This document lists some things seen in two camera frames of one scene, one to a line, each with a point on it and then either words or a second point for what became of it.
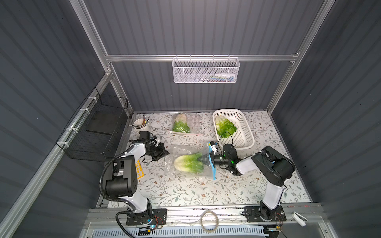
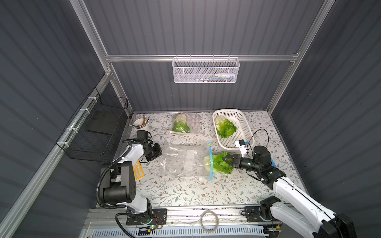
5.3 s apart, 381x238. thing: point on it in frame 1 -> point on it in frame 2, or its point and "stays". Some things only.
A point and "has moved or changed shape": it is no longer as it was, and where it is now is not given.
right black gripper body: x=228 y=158 -> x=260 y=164
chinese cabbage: x=224 y=127 stays
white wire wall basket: x=206 y=70 stays
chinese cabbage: x=180 y=124 stays
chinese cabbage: x=193 y=162 has moved or changed shape
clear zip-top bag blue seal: x=191 y=160 stays
